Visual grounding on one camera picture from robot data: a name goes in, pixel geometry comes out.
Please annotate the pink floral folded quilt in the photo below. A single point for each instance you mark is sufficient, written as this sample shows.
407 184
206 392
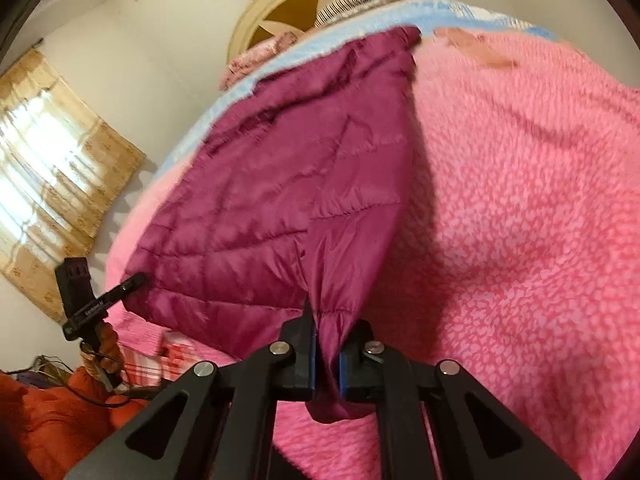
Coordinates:
260 57

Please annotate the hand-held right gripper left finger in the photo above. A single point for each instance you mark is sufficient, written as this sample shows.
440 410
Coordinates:
311 360

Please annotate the pink and blue printed blanket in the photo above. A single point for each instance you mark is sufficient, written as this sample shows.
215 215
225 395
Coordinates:
525 210

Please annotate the magenta puffer jacket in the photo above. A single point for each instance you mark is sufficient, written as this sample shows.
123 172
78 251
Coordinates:
275 185

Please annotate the striped pillow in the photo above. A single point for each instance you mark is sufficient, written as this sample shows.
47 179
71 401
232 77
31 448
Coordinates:
355 2

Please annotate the person's left hand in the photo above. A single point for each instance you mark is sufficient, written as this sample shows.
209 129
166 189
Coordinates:
106 345

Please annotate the cream wooden bed headboard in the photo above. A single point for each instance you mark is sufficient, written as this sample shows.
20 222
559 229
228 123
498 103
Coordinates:
260 10

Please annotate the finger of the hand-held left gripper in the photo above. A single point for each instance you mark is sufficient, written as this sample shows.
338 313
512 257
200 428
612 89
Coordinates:
122 290

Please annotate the person's orange clothing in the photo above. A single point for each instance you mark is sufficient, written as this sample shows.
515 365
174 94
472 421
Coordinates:
55 420

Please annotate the pink plaid bed sheet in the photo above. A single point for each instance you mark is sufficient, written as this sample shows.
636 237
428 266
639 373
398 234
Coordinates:
170 355

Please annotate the beige floral side curtain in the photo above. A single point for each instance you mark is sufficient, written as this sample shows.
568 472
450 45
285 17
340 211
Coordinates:
60 160

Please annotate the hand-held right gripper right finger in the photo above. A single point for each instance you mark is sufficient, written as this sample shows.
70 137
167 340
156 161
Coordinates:
345 367

